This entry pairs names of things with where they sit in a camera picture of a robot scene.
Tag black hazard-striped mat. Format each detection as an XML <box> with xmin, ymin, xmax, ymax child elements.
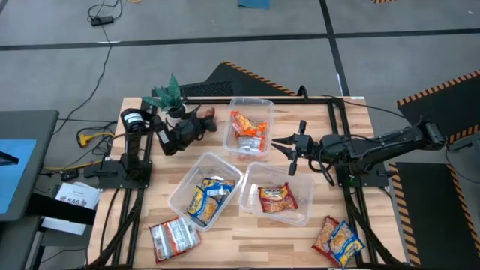
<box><xmin>396</xmin><ymin>70</ymin><xmax>480</xmax><ymax>151</ymax></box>
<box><xmin>151</xmin><ymin>61</ymin><xmax>297</xmax><ymax>98</ymax></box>
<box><xmin>388</xmin><ymin>163</ymin><xmax>480</xmax><ymax>268</ymax></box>

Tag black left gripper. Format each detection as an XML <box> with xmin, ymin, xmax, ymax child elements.
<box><xmin>172</xmin><ymin>108</ymin><xmax>218</xmax><ymax>151</ymax></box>

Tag blue cloth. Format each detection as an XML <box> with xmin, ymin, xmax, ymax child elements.
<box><xmin>238</xmin><ymin>0</ymin><xmax>272</xmax><ymax>11</ymax></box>

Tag clear plastic bin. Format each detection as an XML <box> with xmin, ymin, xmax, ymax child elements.
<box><xmin>223</xmin><ymin>96</ymin><xmax>275</xmax><ymax>158</ymax></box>
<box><xmin>238</xmin><ymin>160</ymin><xmax>316</xmax><ymax>228</ymax></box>

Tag red Maruchan ramen pack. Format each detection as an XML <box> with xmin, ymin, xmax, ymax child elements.
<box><xmin>257</xmin><ymin>182</ymin><xmax>300</xmax><ymax>215</ymax></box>
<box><xmin>311</xmin><ymin>215</ymin><xmax>341</xmax><ymax>266</ymax></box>
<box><xmin>198</xmin><ymin>107</ymin><xmax>218</xmax><ymax>122</ymax></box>
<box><xmin>148</xmin><ymin>221</ymin><xmax>173</xmax><ymax>264</ymax></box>

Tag grey desk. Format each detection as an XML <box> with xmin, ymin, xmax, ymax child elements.
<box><xmin>0</xmin><ymin>109</ymin><xmax>60</xmax><ymax>222</ymax></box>

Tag white printed paper sheet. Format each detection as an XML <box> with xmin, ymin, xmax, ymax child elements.
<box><xmin>55</xmin><ymin>181</ymin><xmax>101</xmax><ymax>210</ymax></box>

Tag blue sheet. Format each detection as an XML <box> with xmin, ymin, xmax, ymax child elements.
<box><xmin>0</xmin><ymin>139</ymin><xmax>38</xmax><ymax>215</ymax></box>

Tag black floor cable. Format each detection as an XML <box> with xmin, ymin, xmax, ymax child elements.
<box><xmin>52</xmin><ymin>24</ymin><xmax>113</xmax><ymax>136</ymax></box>

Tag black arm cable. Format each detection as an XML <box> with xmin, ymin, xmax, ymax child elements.
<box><xmin>298</xmin><ymin>85</ymin><xmax>417</xmax><ymax>123</ymax></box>

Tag yellow extension cord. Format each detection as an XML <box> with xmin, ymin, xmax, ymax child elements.
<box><xmin>40</xmin><ymin>131</ymin><xmax>116</xmax><ymax>176</ymax></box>

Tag clear bin with text label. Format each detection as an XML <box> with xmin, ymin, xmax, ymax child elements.
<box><xmin>167</xmin><ymin>151</ymin><xmax>245</xmax><ymax>233</ymax></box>

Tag green artificial potted plant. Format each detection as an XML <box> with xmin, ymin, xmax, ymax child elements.
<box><xmin>142</xmin><ymin>73</ymin><xmax>188</xmax><ymax>119</ymax></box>

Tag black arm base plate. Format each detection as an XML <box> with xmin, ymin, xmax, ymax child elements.
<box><xmin>335</xmin><ymin>164</ymin><xmax>392</xmax><ymax>188</ymax></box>
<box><xmin>97</xmin><ymin>159</ymin><xmax>153</xmax><ymax>191</ymax></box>

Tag black power adapter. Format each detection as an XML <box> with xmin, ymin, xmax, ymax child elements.
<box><xmin>89</xmin><ymin>15</ymin><xmax>115</xmax><ymax>27</ymax></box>

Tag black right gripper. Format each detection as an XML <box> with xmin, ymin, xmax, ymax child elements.
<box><xmin>271</xmin><ymin>120</ymin><xmax>323</xmax><ymax>176</ymax></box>

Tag black power brick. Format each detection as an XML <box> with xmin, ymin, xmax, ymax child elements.
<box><xmin>59</xmin><ymin>170</ymin><xmax>80</xmax><ymax>183</ymax></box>

